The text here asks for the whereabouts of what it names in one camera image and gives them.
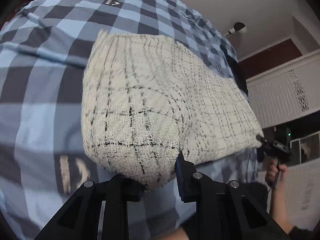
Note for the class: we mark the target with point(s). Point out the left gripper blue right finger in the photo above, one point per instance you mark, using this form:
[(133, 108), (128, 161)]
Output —
[(223, 211)]

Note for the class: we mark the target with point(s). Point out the cream plaid tweed shirt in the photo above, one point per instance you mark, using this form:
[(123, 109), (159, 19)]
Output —
[(148, 98)]

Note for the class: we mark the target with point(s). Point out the person right hand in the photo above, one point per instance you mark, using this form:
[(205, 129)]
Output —
[(276, 171)]

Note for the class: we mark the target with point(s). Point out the blue checkered bed sheet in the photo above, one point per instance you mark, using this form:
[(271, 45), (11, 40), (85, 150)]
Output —
[(45, 50)]

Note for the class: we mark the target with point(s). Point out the brown door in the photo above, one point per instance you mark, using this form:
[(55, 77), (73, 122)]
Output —
[(269, 58)]

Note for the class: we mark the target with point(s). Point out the white louvered wardrobe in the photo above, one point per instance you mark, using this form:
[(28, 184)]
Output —
[(287, 92)]

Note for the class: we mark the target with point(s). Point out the person right forearm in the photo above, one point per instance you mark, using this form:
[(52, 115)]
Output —
[(278, 207)]

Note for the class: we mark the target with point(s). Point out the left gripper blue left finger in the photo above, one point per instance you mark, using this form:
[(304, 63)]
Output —
[(95, 211)]

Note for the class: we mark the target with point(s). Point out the white wall camera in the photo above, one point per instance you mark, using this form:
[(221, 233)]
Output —
[(238, 27)]

